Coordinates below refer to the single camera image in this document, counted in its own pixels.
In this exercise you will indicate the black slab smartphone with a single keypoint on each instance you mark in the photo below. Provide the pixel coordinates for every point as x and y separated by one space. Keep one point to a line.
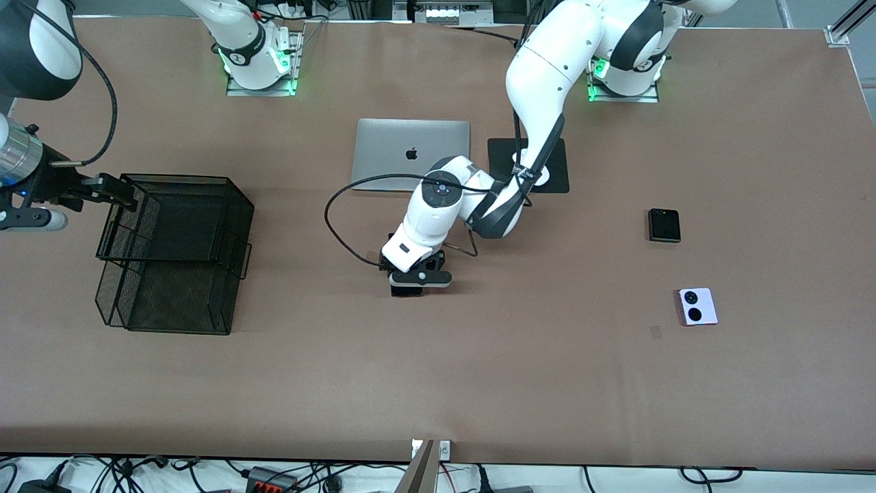
406 292

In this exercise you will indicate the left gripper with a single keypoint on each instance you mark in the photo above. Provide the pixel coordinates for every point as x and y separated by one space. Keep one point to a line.
405 290

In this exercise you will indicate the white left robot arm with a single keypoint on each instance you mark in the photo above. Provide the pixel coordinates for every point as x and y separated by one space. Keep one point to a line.
547 61

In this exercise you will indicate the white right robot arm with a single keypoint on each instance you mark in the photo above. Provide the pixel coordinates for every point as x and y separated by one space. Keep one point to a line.
239 41

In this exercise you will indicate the white computer mouse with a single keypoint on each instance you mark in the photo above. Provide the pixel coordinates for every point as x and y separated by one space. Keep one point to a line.
543 179

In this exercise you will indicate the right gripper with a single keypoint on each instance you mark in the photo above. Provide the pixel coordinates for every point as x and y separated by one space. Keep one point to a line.
49 179

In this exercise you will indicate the black mouse pad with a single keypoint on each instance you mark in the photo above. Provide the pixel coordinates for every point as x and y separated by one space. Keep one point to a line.
498 156

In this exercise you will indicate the black power strip orange switches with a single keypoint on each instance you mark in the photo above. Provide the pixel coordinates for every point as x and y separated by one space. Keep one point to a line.
270 483

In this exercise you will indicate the grey camera stand post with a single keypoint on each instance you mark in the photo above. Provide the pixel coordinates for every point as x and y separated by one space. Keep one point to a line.
421 476

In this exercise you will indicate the white metal bracket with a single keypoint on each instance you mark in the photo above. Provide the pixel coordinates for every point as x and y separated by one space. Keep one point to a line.
443 450

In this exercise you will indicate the black flip phone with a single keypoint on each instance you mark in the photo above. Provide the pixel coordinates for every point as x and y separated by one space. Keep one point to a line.
664 226

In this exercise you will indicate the aluminium profile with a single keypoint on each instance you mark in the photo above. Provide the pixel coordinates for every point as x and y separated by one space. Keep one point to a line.
838 33

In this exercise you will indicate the black power adapter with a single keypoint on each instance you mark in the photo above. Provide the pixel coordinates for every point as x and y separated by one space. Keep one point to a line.
41 487

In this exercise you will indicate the silver laptop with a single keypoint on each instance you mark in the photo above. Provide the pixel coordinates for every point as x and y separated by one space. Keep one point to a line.
390 147

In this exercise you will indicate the black mesh two-tier tray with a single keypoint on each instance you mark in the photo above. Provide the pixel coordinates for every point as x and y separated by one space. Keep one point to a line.
178 301

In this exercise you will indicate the lavender flip phone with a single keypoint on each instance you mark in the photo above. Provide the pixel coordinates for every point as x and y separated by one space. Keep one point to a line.
698 307

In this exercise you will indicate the metal frame with white connectors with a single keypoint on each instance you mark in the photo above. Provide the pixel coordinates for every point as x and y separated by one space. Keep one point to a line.
445 12

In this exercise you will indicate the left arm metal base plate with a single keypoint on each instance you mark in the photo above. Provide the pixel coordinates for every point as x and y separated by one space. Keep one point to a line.
647 98

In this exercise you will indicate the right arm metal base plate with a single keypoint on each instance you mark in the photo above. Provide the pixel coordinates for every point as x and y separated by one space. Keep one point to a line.
236 90

